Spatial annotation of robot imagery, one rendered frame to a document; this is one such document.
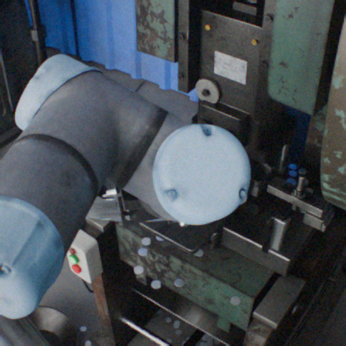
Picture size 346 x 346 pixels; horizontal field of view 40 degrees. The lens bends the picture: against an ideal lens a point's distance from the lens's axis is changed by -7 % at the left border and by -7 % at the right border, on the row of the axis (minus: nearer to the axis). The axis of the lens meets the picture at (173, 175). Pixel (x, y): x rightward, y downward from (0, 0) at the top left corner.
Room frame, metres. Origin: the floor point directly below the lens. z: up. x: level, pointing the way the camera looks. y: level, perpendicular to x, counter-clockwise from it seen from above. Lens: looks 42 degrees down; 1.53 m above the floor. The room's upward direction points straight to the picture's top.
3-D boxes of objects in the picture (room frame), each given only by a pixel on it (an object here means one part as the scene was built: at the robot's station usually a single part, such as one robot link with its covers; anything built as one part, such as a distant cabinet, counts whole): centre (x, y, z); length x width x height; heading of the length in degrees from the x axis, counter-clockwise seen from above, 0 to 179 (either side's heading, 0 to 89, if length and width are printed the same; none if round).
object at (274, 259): (0.90, -0.16, 0.68); 0.45 x 0.30 x 0.06; 54
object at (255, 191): (0.90, -0.16, 0.76); 0.15 x 0.09 x 0.05; 54
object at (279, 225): (0.69, -0.23, 0.75); 0.03 x 0.03 x 0.10; 54
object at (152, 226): (0.76, -0.06, 0.72); 0.25 x 0.14 x 0.14; 144
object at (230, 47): (0.87, -0.14, 1.04); 0.17 x 0.15 x 0.30; 144
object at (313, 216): (0.80, -0.30, 0.76); 0.17 x 0.06 x 0.10; 54
